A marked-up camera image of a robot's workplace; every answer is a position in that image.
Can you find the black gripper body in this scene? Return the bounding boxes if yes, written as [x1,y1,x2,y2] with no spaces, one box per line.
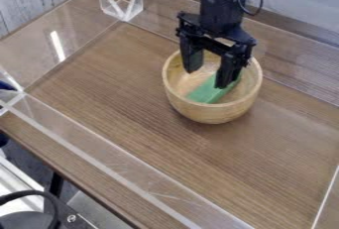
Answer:
[176,11,256,60]

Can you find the blue object at left edge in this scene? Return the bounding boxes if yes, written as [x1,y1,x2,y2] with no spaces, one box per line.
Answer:
[0,80,18,91]

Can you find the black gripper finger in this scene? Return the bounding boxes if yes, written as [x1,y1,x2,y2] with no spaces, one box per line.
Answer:
[180,38,204,73]
[215,53,248,89]

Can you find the clear acrylic front wall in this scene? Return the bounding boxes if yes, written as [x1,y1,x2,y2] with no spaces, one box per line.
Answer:
[0,69,254,229]

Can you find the light wooden bowl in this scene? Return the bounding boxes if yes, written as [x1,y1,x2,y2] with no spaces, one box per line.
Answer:
[162,51,263,124]

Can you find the green rectangular block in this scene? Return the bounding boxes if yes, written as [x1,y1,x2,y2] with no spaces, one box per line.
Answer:
[186,75,242,104]

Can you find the grey metal base plate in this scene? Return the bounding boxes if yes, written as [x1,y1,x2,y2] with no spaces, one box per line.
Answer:
[59,201,98,229]

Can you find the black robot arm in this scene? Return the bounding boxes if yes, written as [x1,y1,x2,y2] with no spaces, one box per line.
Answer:
[176,0,263,89]

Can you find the black cable loop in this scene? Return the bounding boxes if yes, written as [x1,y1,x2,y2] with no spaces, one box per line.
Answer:
[0,189,63,229]

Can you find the black table leg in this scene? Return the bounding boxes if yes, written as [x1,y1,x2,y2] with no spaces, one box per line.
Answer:
[50,172,64,197]

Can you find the clear acrylic corner bracket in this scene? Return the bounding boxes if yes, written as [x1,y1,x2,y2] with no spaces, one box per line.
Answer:
[99,0,143,22]

